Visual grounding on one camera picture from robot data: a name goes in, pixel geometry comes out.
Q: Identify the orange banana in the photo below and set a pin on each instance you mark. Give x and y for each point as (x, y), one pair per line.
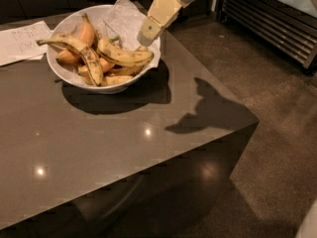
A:
(106, 65)
(87, 32)

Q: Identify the white paper sheet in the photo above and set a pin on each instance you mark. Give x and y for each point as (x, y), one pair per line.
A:
(21, 43)

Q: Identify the orange banana upper left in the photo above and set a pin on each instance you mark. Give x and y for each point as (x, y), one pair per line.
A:
(87, 32)

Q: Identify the orange banana left low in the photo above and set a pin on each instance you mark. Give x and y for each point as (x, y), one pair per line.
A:
(67, 57)

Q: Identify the white paper liner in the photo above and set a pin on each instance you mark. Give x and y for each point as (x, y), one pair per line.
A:
(122, 20)

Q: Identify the yellow banana bottom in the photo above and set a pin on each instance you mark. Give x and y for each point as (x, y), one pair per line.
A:
(114, 76)

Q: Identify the dark metal vent appliance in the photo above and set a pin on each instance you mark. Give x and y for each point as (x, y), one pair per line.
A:
(289, 25)

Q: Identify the orange banana centre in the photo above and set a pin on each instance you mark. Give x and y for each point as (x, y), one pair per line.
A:
(106, 65)

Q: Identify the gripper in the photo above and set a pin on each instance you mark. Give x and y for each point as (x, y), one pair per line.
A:
(161, 10)

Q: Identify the long spotted yellow banana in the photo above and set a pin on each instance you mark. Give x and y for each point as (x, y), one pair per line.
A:
(87, 54)

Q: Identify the white bowl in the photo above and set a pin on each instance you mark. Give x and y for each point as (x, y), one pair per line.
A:
(67, 71)

